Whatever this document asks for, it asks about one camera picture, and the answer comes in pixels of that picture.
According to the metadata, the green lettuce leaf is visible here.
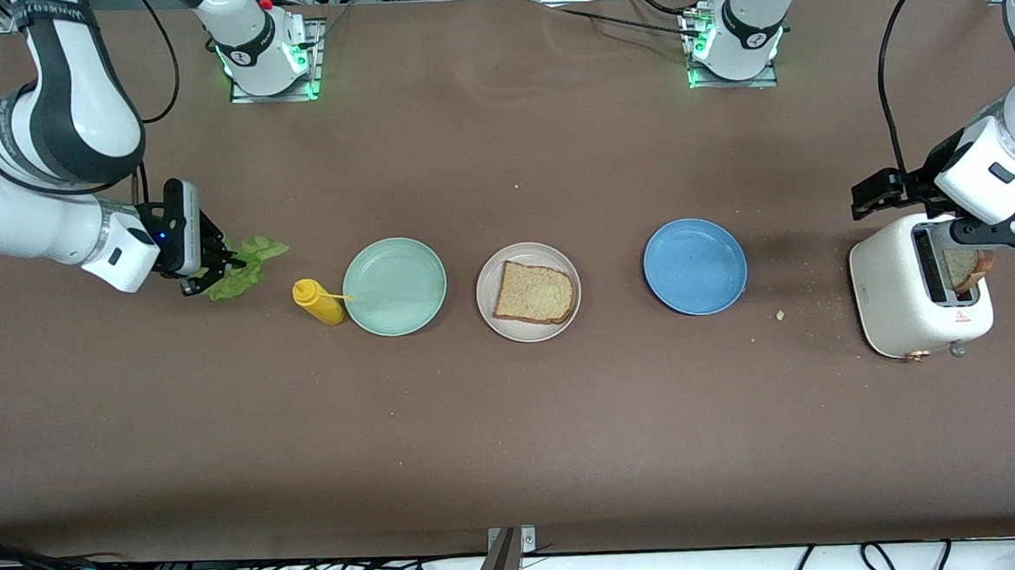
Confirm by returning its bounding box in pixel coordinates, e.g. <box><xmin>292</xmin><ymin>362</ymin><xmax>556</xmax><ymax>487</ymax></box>
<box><xmin>203</xmin><ymin>234</ymin><xmax>293</xmax><ymax>304</ymax></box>

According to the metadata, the yellow mustard squeeze bottle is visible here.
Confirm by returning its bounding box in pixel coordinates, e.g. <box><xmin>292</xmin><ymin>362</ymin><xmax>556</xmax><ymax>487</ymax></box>
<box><xmin>291</xmin><ymin>276</ymin><xmax>357</xmax><ymax>329</ymax></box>

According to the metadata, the brown bread slice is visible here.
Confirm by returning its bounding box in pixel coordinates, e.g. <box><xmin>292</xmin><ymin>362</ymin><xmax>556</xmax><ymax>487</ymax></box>
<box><xmin>490</xmin><ymin>257</ymin><xmax>577</xmax><ymax>328</ymax></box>

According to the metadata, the green plate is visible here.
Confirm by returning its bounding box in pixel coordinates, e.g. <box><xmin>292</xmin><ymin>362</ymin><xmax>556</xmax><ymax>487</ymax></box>
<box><xmin>339</xmin><ymin>235</ymin><xmax>450</xmax><ymax>339</ymax></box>

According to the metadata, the blue plate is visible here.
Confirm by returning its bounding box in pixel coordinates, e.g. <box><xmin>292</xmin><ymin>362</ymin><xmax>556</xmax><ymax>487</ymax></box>
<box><xmin>640</xmin><ymin>215</ymin><xmax>750</xmax><ymax>318</ymax></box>

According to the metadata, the beige plate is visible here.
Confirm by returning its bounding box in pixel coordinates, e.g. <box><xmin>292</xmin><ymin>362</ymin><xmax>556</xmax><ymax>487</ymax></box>
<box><xmin>474</xmin><ymin>239</ymin><xmax>584</xmax><ymax>345</ymax></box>

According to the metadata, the bread slice dark crust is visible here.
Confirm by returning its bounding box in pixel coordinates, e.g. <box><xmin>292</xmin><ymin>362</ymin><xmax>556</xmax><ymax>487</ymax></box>
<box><xmin>943</xmin><ymin>246</ymin><xmax>996</xmax><ymax>294</ymax></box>

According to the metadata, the white toaster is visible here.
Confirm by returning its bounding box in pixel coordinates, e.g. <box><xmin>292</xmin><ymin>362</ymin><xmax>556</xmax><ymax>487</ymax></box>
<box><xmin>846</xmin><ymin>209</ymin><xmax>997</xmax><ymax>365</ymax></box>

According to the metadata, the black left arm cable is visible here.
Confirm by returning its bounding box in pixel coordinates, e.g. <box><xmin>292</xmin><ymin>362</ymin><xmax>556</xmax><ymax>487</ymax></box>
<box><xmin>873</xmin><ymin>0</ymin><xmax>976</xmax><ymax>180</ymax></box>

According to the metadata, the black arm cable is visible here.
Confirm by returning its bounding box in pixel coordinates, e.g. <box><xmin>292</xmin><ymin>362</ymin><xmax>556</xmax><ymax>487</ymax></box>
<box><xmin>873</xmin><ymin>0</ymin><xmax>976</xmax><ymax>180</ymax></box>
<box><xmin>123</xmin><ymin>0</ymin><xmax>188</xmax><ymax>210</ymax></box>

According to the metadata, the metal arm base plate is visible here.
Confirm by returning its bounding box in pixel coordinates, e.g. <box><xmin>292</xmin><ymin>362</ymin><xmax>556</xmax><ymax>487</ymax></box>
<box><xmin>225</xmin><ymin>16</ymin><xmax>330</xmax><ymax>105</ymax></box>
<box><xmin>680</xmin><ymin>2</ymin><xmax>780</xmax><ymax>92</ymax></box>

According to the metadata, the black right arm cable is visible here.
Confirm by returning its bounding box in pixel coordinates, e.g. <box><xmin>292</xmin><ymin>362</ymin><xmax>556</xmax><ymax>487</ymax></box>
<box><xmin>123</xmin><ymin>0</ymin><xmax>188</xmax><ymax>210</ymax></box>

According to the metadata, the black base power cable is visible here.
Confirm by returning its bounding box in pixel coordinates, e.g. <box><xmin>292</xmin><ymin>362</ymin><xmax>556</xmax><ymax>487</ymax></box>
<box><xmin>545</xmin><ymin>0</ymin><xmax>704</xmax><ymax>45</ymax></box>

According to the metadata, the black looped floor cable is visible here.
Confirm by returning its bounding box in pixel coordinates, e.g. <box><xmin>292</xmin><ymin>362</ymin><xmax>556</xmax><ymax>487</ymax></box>
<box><xmin>860</xmin><ymin>541</ymin><xmax>901</xmax><ymax>570</ymax></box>

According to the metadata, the small metal bracket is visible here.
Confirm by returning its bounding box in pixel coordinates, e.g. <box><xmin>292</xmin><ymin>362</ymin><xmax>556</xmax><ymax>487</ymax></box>
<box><xmin>486</xmin><ymin>524</ymin><xmax>538</xmax><ymax>558</ymax></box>

